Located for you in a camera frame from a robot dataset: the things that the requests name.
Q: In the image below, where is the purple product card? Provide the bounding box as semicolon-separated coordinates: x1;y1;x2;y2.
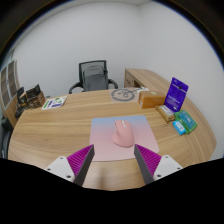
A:
163;76;190;113

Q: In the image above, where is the white green purple leaflet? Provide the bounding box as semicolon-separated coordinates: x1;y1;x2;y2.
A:
41;95;69;111

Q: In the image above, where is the small black chair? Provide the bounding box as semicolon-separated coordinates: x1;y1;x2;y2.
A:
14;86;28;118

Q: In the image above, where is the grey backpack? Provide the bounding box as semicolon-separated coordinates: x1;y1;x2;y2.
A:
81;64;109;92

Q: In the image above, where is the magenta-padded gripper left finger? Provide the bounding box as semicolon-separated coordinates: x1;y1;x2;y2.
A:
44;143;96;187

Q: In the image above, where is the pink computer mouse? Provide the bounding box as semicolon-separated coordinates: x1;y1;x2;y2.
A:
111;119;135;149

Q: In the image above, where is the black mesh office chair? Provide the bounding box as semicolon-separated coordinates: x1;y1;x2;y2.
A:
68;59;119;95

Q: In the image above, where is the wooden side desk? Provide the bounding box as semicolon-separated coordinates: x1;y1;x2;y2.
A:
123;68;171;96

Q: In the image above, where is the black padded chair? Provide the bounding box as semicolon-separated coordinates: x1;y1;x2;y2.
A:
0;116;14;159

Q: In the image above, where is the green box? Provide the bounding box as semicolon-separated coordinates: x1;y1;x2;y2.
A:
174;110;198;135

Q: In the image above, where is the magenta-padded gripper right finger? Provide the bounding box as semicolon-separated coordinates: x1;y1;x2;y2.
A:
133;143;184;185

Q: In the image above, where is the brown cardboard box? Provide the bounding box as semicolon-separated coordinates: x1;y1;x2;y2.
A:
19;91;47;110

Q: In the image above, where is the clear sheet with grey swirl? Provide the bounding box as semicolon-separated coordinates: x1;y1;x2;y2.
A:
109;87;141;103

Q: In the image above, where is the small tan box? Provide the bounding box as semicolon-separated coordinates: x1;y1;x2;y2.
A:
155;104;176;123

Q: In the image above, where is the small blue box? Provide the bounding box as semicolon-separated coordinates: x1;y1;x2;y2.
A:
172;120;187;136

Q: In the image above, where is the pink and blue mouse pad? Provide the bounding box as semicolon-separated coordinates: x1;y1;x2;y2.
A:
89;115;160;163

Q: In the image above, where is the orange cardboard box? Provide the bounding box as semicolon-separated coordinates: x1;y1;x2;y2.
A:
138;90;167;110

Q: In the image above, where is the wooden shelf unit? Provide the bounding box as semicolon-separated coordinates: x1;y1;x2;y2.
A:
0;59;21;128

